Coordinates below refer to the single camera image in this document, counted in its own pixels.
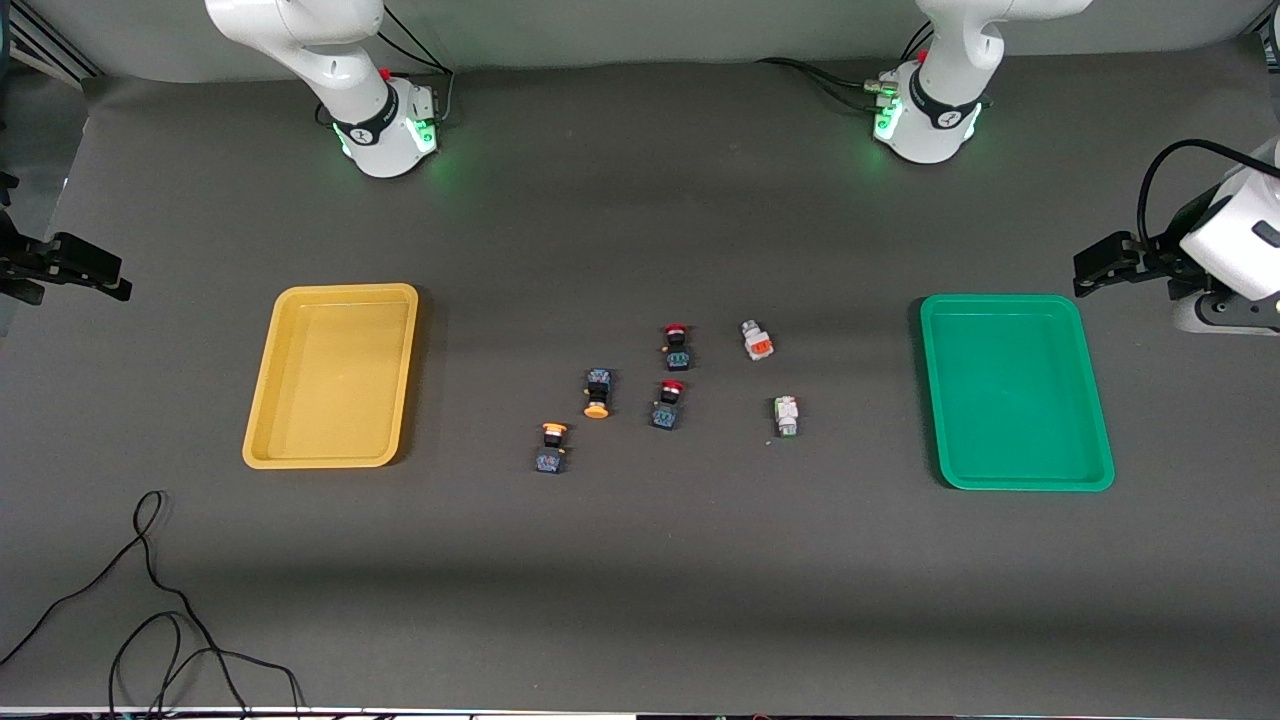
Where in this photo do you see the yellow plastic tray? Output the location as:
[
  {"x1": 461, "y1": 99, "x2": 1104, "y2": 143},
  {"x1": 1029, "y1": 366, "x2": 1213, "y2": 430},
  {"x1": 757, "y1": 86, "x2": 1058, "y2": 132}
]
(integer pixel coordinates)
[{"x1": 242, "y1": 283, "x2": 420, "y2": 470}]

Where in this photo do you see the black left arm base cable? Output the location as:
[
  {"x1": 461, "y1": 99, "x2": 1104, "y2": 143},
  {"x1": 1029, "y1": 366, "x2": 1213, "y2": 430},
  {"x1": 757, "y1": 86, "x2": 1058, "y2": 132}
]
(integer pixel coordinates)
[{"x1": 755, "y1": 20, "x2": 936, "y2": 113}]

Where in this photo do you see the green plastic tray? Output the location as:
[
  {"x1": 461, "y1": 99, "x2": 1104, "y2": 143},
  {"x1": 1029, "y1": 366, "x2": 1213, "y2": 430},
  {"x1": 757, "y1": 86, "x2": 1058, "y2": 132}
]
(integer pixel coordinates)
[{"x1": 919, "y1": 294, "x2": 1116, "y2": 492}]

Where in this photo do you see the black right arm base cable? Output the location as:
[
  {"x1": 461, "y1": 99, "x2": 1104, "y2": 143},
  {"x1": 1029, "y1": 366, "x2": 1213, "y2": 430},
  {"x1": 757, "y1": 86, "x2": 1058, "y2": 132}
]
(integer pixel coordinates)
[{"x1": 375, "y1": 5, "x2": 456, "y2": 126}]

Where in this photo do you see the black arm base cable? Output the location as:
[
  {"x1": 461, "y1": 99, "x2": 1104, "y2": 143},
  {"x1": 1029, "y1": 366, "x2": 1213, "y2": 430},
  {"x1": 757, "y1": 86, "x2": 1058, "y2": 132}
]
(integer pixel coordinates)
[
  {"x1": 755, "y1": 20, "x2": 936, "y2": 113},
  {"x1": 375, "y1": 5, "x2": 456, "y2": 126}
]

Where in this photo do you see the aluminium frame rail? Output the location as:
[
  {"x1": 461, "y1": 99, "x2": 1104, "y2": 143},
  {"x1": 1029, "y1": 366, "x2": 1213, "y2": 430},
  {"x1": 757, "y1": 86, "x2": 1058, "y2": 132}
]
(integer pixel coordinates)
[{"x1": 0, "y1": 0, "x2": 101, "y2": 86}]

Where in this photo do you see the loose thin black cable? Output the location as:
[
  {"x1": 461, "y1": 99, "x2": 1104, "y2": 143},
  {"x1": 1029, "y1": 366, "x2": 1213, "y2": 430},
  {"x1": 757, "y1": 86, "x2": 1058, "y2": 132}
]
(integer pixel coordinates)
[{"x1": 0, "y1": 489, "x2": 306, "y2": 717}]

